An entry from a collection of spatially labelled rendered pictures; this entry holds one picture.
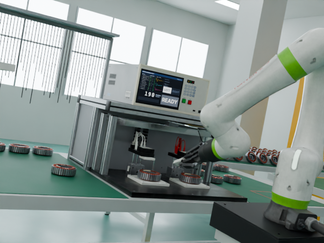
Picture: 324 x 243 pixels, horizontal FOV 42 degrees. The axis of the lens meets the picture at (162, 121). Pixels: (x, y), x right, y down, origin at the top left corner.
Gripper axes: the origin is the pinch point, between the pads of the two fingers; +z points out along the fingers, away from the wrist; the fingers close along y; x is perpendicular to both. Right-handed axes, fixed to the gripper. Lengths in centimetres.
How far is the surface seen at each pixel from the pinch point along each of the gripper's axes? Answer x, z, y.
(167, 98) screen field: 9.6, 18.2, 37.6
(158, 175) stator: -0.9, 16.9, -2.9
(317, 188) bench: -138, 43, 72
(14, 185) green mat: 55, 14, -40
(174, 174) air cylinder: -18.0, 32.9, 11.1
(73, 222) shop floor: -38, 210, 13
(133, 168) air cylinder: 5.2, 33.1, 1.6
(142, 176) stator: 4.8, 20.7, -5.8
